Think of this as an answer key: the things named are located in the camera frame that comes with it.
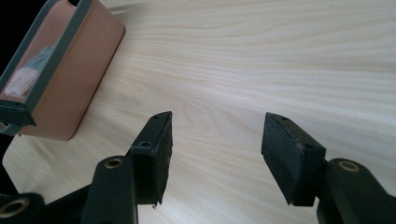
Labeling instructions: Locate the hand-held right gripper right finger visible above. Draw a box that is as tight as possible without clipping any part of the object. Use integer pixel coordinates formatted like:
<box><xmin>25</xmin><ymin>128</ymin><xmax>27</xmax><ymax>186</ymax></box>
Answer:
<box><xmin>261</xmin><ymin>111</ymin><xmax>327</xmax><ymax>207</ymax></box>

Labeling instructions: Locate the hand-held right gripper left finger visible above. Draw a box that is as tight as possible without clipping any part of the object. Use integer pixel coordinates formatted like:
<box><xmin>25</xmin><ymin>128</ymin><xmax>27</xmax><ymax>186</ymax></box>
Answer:
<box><xmin>130</xmin><ymin>111</ymin><xmax>174</xmax><ymax>207</ymax></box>

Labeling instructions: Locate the grey fingerless glove pink cuff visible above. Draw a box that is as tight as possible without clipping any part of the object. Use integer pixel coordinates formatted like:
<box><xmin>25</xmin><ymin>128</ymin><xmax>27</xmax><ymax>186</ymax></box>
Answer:
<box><xmin>4</xmin><ymin>45</ymin><xmax>59</xmax><ymax>98</ymax></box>

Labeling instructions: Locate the pink basket with grey rim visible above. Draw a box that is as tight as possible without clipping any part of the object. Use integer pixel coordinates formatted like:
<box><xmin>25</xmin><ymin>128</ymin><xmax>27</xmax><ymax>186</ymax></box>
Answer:
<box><xmin>0</xmin><ymin>0</ymin><xmax>126</xmax><ymax>142</ymax></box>

